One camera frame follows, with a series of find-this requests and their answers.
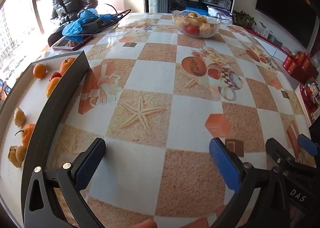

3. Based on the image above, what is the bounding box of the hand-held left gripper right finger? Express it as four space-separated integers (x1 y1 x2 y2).
209 138 296 228

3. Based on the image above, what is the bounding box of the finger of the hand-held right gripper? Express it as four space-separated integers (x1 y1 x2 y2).
266 138 298 171
297 134 320 159

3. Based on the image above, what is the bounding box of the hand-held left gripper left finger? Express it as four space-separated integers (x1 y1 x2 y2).
24 137 107 228

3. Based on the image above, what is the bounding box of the grey cardboard tray box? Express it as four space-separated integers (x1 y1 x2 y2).
0 50 90 218

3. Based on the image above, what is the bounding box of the smooth orange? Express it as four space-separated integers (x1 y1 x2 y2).
46 77 61 98
33 63 47 79

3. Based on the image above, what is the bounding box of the bumpy mandarin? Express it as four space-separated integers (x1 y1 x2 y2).
59 58 76 74
15 123 36 146

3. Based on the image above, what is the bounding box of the white and red container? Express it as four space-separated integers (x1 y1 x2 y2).
294 83 320 124

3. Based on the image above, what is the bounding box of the red gift box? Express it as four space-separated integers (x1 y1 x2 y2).
299 53 319 83
282 55 299 76

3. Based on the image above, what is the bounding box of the white red low cabinet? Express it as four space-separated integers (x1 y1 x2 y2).
240 26 295 64

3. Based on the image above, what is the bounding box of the small white box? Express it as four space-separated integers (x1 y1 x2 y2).
259 21 270 38

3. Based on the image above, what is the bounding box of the dark red smartphone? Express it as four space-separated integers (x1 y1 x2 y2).
52 34 93 51

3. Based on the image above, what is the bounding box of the glass fruit bowl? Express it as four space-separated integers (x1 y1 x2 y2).
172 10 221 39

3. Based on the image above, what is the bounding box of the green potted plant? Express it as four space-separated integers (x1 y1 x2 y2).
232 10 257 28

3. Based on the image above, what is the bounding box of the black television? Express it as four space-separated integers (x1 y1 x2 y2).
255 0 320 49

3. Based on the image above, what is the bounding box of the blue plastic bag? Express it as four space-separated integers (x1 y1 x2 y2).
62 9 118 36

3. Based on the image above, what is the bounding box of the white printed bag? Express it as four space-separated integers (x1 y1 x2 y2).
207 6 233 25

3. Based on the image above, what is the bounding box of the window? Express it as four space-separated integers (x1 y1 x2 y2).
0 0 88 81

